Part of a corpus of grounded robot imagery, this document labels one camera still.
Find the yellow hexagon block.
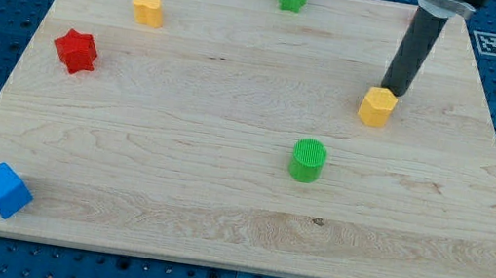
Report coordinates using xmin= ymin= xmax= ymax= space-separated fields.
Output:
xmin=358 ymin=87 xmax=398 ymax=128

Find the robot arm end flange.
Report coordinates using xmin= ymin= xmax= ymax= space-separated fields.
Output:
xmin=417 ymin=0 xmax=489 ymax=19

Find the red star block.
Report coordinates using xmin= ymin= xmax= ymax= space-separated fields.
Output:
xmin=54 ymin=28 xmax=98 ymax=74

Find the wooden board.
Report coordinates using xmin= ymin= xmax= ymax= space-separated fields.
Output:
xmin=0 ymin=0 xmax=496 ymax=278

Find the green cylinder block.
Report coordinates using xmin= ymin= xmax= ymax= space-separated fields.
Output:
xmin=287 ymin=138 xmax=327 ymax=183

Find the yellow heart block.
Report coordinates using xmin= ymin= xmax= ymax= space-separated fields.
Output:
xmin=132 ymin=0 xmax=164 ymax=28

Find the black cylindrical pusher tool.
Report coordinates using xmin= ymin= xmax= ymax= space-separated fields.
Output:
xmin=381 ymin=7 xmax=448 ymax=97

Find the blue cube block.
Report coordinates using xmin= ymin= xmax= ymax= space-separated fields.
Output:
xmin=0 ymin=162 xmax=33 ymax=219

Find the white fiducial marker tag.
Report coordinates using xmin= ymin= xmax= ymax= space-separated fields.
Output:
xmin=474 ymin=31 xmax=496 ymax=57

